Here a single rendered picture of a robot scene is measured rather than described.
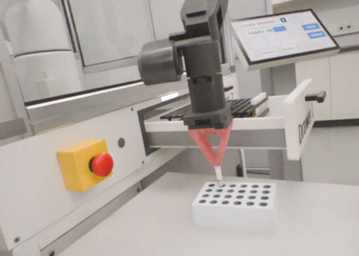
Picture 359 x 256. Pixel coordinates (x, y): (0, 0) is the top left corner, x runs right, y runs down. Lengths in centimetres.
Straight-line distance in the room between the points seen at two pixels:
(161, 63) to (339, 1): 395
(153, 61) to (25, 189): 27
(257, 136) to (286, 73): 109
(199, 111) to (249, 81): 191
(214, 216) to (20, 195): 29
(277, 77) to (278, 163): 49
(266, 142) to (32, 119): 40
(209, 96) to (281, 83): 119
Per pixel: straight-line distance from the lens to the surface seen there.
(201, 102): 43
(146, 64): 44
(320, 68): 361
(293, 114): 51
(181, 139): 62
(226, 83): 109
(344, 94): 366
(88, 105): 55
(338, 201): 53
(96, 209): 58
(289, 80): 162
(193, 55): 43
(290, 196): 54
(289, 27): 165
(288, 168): 173
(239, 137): 56
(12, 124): 47
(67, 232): 56
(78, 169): 48
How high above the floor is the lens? 102
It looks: 12 degrees down
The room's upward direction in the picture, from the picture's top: 9 degrees counter-clockwise
